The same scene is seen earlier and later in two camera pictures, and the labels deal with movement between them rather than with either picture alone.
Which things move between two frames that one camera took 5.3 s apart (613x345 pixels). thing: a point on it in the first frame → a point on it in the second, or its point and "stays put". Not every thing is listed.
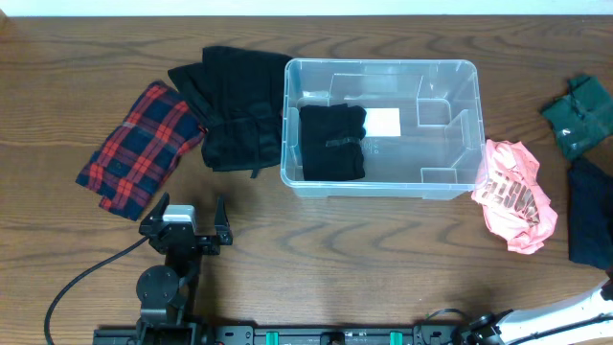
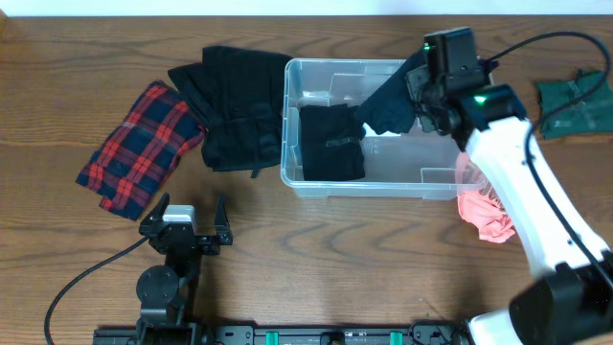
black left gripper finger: x=222 y=223 stays put
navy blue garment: x=590 y=214 → x=389 y=106
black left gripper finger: x=157 y=214 stays put
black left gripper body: x=187 y=241 stays put
